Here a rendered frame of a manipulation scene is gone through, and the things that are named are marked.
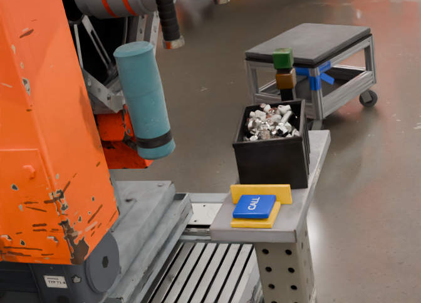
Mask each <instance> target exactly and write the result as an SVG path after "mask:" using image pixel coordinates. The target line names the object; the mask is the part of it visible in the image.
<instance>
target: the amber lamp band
mask: <svg viewBox="0 0 421 303"><path fill-rule="evenodd" d="M275 77H276V85H277V89H278V90H291V89H293V88H294V87H295V85H296V74H295V69H294V68H293V69H292V70H291V72H290V73H278V72H277V73H276V75H275Z"/></svg>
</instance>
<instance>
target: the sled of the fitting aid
mask: <svg viewBox="0 0 421 303"><path fill-rule="evenodd" d="M193 214H194V212H193V208H192V203H191V200H190V194H189V193H176V194H175V195H174V197H173V199H172V200H171V201H170V203H169V204H168V205H167V207H166V209H165V210H164V212H163V213H162V215H161V216H160V218H159V219H158V220H157V222H156V224H155V225H154V226H153V228H152V229H151V231H150V232H149V234H148V235H147V237H146V238H145V240H144V241H143V243H142V244H141V246H140V247H139V248H138V250H137V251H136V253H135V255H134V256H133V257H132V259H131V261H130V262H129V263H128V265H127V266H126V267H125V269H124V271H123V272H122V273H121V274H118V275H117V277H116V279H115V281H114V283H113V285H112V286H111V287H110V289H108V290H107V291H109V295H108V297H107V298H106V299H105V301H104V303H140V302H141V301H142V299H143V297H144V295H145V294H146V292H147V291H148V289H149V287H150V286H151V284H152V282H153V280H154V279H155V277H156V276H157V274H158V272H159V270H160V269H161V267H162V266H163V264H164V262H165V261H166V259H167V257H168V256H169V254H170V253H171V251H172V249H173V247H174V246H175V244H176V243H177V241H178V239H179V237H180V236H181V234H182V232H183V231H184V229H185V228H186V226H187V224H188V222H189V221H190V219H191V218H192V216H193Z"/></svg>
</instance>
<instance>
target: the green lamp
mask: <svg viewBox="0 0 421 303"><path fill-rule="evenodd" d="M293 63H294V59H293V50H292V48H277V49H275V51H274V53H273V64H274V69H290V68H291V67H292V65H293Z"/></svg>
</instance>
